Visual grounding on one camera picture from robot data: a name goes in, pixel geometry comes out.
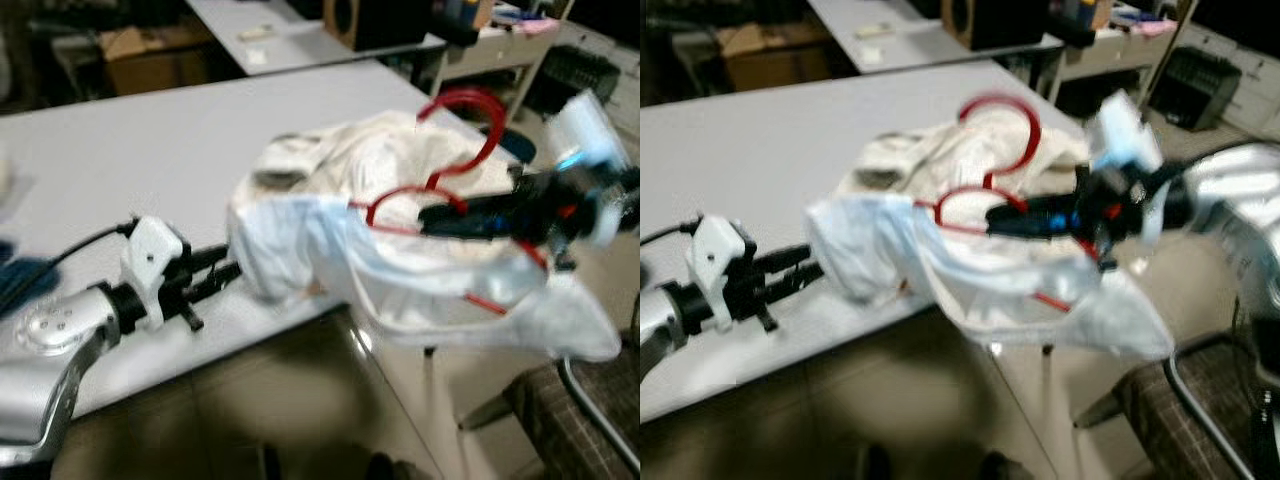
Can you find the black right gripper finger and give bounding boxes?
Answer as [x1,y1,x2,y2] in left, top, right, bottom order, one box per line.
[986,189,1092,222]
[986,211,1094,242]
[418,211,524,242]
[418,189,522,222]

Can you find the white t-shirt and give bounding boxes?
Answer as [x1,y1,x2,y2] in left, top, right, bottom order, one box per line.
[805,190,1178,363]
[228,190,624,364]

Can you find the red plastic hanger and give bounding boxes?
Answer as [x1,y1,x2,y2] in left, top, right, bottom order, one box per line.
[345,88,553,318]
[928,93,1113,313]

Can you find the cream denim jeans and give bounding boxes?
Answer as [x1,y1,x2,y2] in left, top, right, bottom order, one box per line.
[240,108,533,216]
[850,105,1098,216]

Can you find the black grey equipment box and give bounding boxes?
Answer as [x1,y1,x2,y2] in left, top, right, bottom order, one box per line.
[1148,45,1248,133]
[525,45,623,118]

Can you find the white desk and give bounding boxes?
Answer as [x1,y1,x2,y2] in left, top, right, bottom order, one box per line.
[1048,20,1193,108]
[428,20,578,113]

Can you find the blue denim jeans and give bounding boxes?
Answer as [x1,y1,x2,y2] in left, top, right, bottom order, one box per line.
[0,235,63,323]

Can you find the black desk organizer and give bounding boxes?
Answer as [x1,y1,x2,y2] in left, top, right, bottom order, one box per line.
[430,0,483,48]
[1050,0,1099,48]

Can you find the wooden speaker box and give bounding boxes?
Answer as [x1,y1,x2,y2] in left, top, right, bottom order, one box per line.
[940,0,1053,53]
[320,0,433,54]

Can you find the white storage cabinet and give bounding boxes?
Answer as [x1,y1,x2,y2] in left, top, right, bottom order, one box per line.
[1170,15,1280,146]

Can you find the open cardboard box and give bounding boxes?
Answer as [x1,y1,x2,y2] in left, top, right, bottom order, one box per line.
[718,22,833,94]
[98,25,218,98]

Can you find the grey work table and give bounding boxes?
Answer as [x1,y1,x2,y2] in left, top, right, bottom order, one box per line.
[185,0,446,79]
[805,0,1066,76]

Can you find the plaid fabric chair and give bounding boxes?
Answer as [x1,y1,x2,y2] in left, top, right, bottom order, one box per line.
[460,340,641,480]
[1075,338,1280,480]

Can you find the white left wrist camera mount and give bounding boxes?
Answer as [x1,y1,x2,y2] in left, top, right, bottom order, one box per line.
[120,215,189,334]
[690,215,759,336]

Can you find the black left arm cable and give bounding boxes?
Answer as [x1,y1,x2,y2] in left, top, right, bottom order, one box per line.
[45,218,141,273]
[640,222,703,248]

